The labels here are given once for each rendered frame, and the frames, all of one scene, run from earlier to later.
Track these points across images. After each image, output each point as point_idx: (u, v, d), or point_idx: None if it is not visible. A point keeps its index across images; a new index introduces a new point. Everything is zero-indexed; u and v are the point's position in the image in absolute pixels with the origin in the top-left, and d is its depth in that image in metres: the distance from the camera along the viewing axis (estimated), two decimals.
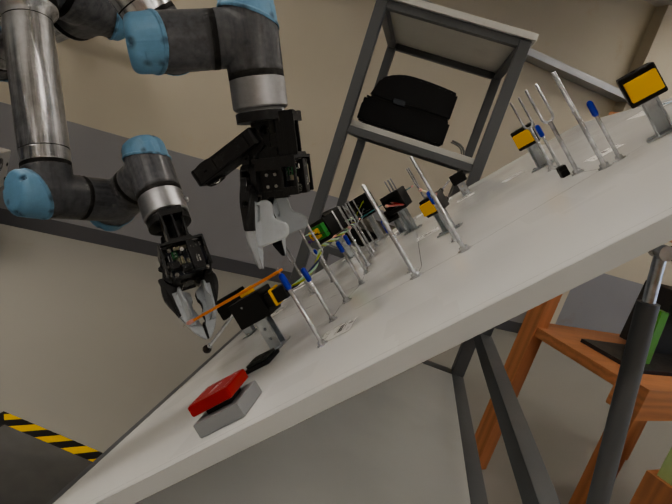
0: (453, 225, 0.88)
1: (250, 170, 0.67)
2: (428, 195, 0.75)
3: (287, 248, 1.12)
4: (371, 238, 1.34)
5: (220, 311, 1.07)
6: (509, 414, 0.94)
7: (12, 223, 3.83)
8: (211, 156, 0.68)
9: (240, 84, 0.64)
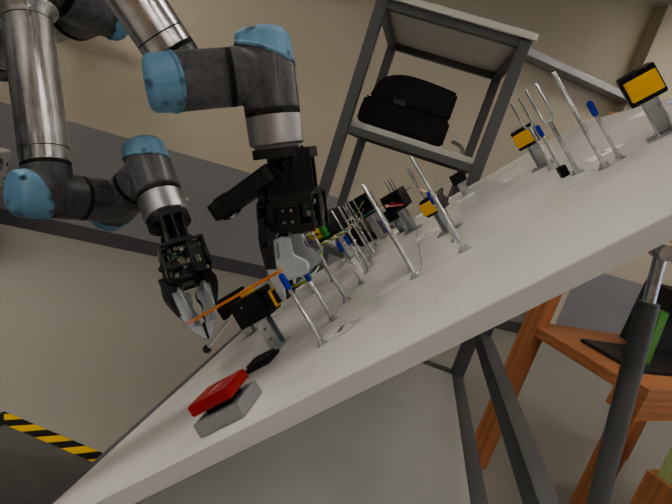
0: (453, 225, 0.88)
1: (267, 206, 0.67)
2: (428, 195, 0.75)
3: None
4: (371, 238, 1.34)
5: (220, 311, 1.07)
6: (509, 414, 0.94)
7: (12, 223, 3.83)
8: (227, 191, 0.69)
9: (257, 122, 0.64)
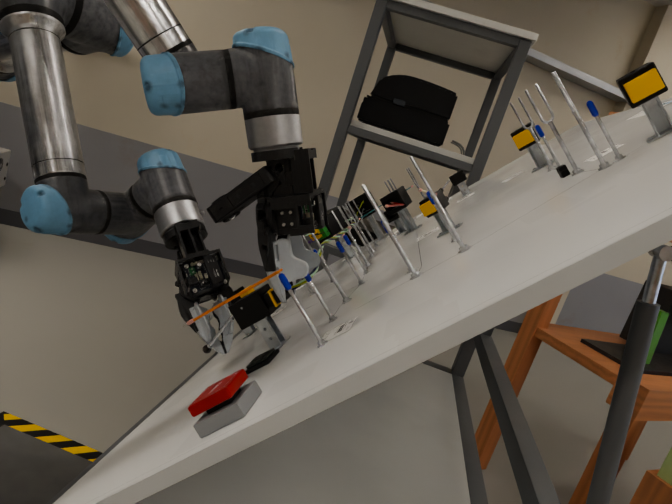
0: (453, 225, 0.88)
1: (266, 208, 0.67)
2: (428, 195, 0.75)
3: None
4: (371, 238, 1.34)
5: None
6: (509, 414, 0.94)
7: (12, 223, 3.83)
8: (227, 194, 0.69)
9: (256, 124, 0.64)
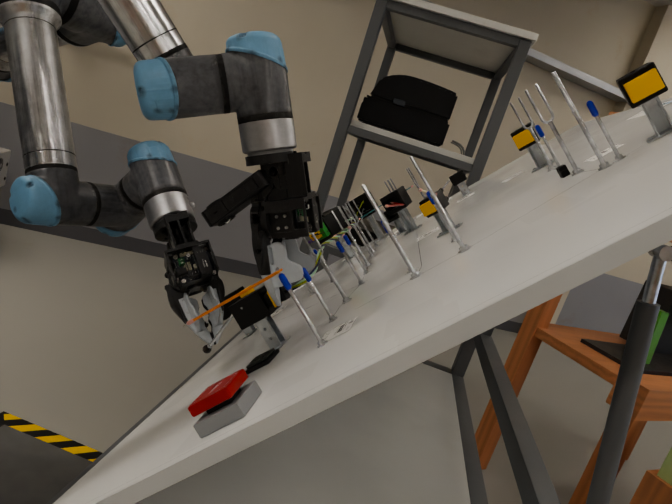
0: (453, 225, 0.88)
1: (260, 212, 0.67)
2: (428, 195, 0.75)
3: None
4: (371, 238, 1.34)
5: None
6: (509, 414, 0.94)
7: (12, 223, 3.83)
8: (221, 198, 0.69)
9: (250, 128, 0.65)
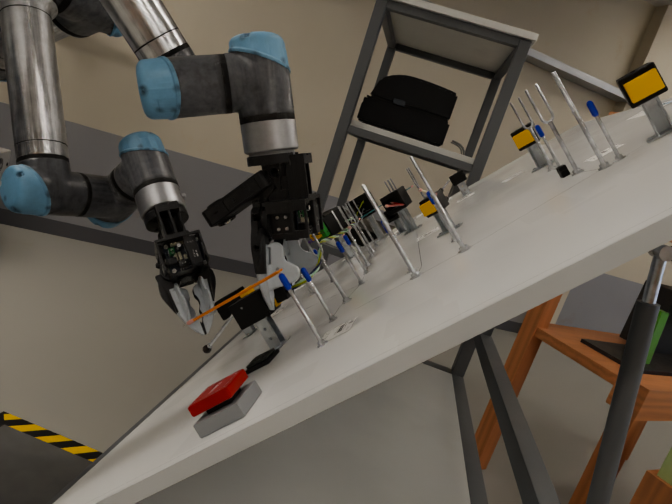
0: (453, 225, 0.88)
1: (261, 213, 0.67)
2: (428, 195, 0.75)
3: None
4: (371, 238, 1.34)
5: (220, 311, 1.07)
6: (509, 414, 0.94)
7: (12, 223, 3.83)
8: (222, 198, 0.69)
9: (252, 129, 0.64)
